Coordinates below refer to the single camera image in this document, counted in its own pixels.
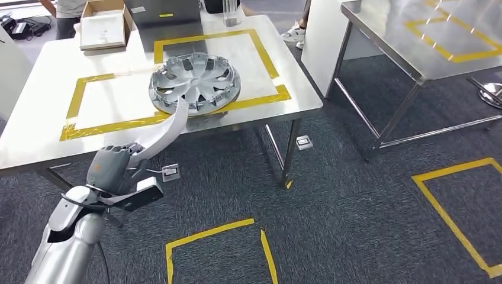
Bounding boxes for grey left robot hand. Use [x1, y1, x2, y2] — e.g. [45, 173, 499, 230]
[85, 143, 152, 197]

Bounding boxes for white curved shell part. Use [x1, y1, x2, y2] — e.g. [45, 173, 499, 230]
[127, 96, 190, 169]

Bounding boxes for steel workbench two tape squares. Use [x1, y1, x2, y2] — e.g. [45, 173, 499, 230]
[0, 15, 325, 191]

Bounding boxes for silver floor outlet plate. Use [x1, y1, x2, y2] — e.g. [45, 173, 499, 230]
[295, 135, 314, 151]
[161, 163, 182, 183]

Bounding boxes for silver wheel hubcap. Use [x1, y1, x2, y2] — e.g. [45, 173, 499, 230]
[148, 51, 242, 118]

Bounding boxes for white board panel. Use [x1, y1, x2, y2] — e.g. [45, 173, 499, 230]
[0, 26, 34, 123]

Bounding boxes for white flat foam sheet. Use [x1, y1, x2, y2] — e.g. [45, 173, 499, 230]
[80, 14, 127, 50]

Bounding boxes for person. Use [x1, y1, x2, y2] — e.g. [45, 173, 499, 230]
[38, 0, 90, 41]
[279, 0, 313, 50]

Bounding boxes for open cardboard box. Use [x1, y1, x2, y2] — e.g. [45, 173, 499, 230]
[79, 0, 134, 52]

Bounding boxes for black power brick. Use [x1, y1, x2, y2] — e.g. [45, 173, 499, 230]
[10, 21, 31, 40]

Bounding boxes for black box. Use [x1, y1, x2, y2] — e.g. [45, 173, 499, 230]
[203, 0, 241, 15]

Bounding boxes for clear plastic container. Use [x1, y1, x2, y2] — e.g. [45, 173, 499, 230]
[221, 0, 241, 28]

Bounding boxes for white panel cabinet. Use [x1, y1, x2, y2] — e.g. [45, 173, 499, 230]
[301, 0, 384, 99]

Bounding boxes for chrome round floor base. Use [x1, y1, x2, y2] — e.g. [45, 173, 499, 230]
[477, 82, 502, 111]

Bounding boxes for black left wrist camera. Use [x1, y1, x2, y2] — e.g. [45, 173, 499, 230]
[104, 176, 165, 214]

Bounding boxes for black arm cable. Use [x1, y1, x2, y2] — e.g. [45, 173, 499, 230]
[60, 192, 112, 284]

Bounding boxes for black cable bundle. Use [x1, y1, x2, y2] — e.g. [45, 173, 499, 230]
[0, 15, 54, 39]

